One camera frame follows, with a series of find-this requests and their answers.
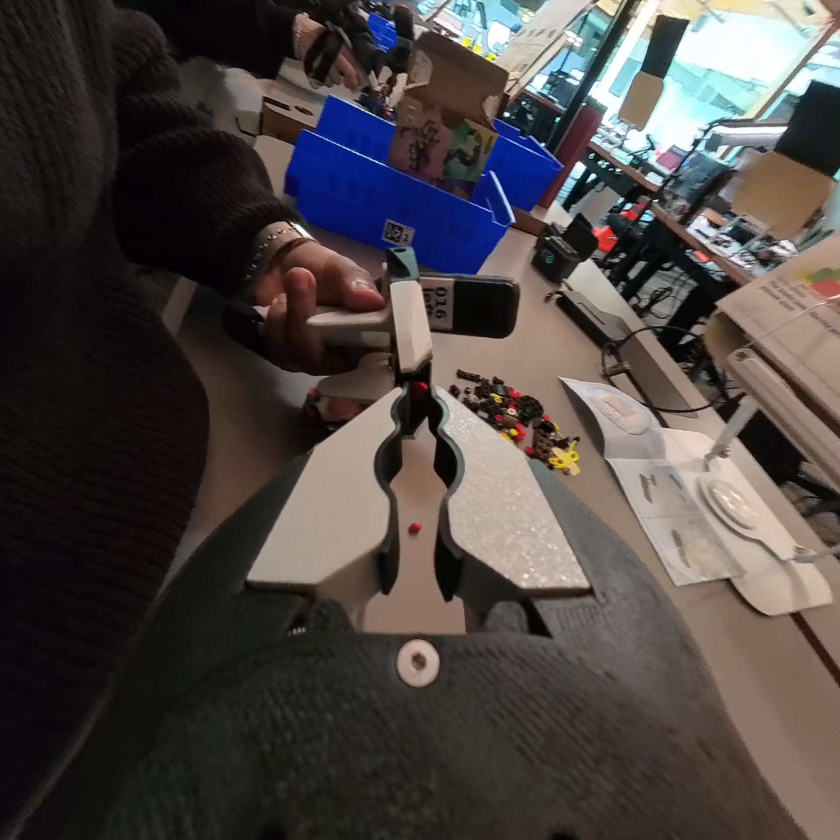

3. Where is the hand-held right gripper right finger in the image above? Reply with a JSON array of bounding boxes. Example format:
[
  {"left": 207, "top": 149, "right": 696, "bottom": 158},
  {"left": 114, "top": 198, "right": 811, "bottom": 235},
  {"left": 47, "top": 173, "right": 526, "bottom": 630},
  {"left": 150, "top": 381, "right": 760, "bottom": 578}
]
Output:
[{"left": 428, "top": 387, "right": 593, "bottom": 626}]

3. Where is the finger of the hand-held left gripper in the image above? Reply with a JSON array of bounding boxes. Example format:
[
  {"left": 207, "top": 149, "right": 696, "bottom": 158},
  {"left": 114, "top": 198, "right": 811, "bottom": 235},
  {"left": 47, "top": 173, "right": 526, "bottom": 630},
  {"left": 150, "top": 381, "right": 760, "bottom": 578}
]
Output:
[{"left": 388, "top": 279, "right": 435, "bottom": 378}]

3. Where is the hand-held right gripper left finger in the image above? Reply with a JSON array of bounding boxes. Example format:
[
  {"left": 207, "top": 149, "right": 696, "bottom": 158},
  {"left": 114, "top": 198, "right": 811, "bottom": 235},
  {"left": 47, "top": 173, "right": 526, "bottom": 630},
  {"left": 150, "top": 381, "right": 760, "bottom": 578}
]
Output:
[{"left": 246, "top": 387, "right": 404, "bottom": 629}]

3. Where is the pile of lego pieces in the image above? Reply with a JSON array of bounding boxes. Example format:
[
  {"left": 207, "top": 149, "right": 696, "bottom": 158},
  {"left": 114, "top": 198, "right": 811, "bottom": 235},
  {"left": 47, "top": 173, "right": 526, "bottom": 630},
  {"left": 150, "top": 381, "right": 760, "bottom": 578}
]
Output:
[{"left": 453, "top": 367, "right": 585, "bottom": 476}]

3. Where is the lego instruction booklet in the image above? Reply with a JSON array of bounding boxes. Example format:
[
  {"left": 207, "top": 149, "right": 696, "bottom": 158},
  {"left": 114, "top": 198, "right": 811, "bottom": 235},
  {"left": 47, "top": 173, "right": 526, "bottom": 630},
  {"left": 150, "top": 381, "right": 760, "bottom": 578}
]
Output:
[{"left": 558, "top": 376, "right": 746, "bottom": 586}]

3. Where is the person's left hand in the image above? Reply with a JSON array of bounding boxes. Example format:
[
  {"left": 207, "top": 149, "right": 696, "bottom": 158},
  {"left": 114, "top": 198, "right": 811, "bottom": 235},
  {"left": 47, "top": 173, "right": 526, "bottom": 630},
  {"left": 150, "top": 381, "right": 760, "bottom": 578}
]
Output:
[{"left": 252, "top": 251, "right": 388, "bottom": 376}]

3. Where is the small black device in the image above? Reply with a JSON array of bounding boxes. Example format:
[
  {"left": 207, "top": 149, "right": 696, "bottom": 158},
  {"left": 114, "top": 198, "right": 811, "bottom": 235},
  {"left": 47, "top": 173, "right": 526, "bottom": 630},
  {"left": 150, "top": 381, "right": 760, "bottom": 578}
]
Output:
[{"left": 530, "top": 213, "right": 599, "bottom": 284}]

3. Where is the blue storage bin with tag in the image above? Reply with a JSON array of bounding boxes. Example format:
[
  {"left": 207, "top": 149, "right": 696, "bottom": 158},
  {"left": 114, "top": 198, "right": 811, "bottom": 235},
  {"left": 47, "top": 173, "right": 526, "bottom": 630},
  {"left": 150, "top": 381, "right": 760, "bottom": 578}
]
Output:
[{"left": 284, "top": 129, "right": 516, "bottom": 258}]

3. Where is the studded wrist band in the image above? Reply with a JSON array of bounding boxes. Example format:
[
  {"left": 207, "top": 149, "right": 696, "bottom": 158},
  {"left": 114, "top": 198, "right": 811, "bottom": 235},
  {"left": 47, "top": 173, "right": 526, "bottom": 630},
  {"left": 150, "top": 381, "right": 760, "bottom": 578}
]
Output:
[{"left": 243, "top": 222, "right": 320, "bottom": 284}]

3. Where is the open printed cardboard box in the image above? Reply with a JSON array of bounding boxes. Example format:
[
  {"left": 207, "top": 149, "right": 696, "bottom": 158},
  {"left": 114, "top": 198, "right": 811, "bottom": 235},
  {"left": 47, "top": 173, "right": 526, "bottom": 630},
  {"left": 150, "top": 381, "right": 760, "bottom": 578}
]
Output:
[{"left": 387, "top": 31, "right": 509, "bottom": 199}]

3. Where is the black support pole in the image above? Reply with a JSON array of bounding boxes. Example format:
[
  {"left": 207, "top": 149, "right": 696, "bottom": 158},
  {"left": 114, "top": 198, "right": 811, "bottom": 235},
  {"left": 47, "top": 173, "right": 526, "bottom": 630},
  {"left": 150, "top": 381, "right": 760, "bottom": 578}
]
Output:
[{"left": 545, "top": 0, "right": 641, "bottom": 204}]

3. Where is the closed grey laptop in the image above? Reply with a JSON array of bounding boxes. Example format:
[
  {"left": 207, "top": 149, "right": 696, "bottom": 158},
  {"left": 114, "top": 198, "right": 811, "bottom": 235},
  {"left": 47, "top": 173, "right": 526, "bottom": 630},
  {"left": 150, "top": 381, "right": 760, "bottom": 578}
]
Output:
[{"left": 556, "top": 289, "right": 700, "bottom": 419}]

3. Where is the white desk lamp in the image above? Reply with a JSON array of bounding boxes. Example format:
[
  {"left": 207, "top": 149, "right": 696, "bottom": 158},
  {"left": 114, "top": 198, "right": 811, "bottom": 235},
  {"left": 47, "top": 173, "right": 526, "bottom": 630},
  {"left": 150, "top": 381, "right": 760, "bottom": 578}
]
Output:
[{"left": 696, "top": 346, "right": 840, "bottom": 618}]

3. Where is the wooden desk with black legs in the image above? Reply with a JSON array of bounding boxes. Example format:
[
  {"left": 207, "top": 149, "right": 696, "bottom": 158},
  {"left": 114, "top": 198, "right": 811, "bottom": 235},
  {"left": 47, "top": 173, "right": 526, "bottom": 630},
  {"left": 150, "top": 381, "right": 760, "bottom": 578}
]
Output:
[{"left": 587, "top": 141, "right": 756, "bottom": 286}]

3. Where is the flat brown cardboard piece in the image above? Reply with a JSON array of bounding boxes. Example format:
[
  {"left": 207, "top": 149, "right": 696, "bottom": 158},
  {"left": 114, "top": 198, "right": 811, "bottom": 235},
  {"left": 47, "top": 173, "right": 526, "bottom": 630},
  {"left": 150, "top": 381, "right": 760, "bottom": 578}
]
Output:
[{"left": 259, "top": 95, "right": 329, "bottom": 142}]

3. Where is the cardboard box with paper label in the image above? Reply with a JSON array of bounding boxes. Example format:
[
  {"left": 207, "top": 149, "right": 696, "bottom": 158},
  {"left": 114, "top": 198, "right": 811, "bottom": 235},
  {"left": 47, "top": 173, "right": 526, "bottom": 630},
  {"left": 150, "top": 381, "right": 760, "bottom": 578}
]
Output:
[{"left": 705, "top": 235, "right": 840, "bottom": 395}]

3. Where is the black cable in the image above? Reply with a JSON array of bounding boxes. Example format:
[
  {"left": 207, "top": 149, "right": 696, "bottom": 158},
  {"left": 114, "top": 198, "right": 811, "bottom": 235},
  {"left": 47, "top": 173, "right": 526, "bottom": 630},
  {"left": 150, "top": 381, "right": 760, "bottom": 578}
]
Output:
[{"left": 600, "top": 325, "right": 729, "bottom": 411}]

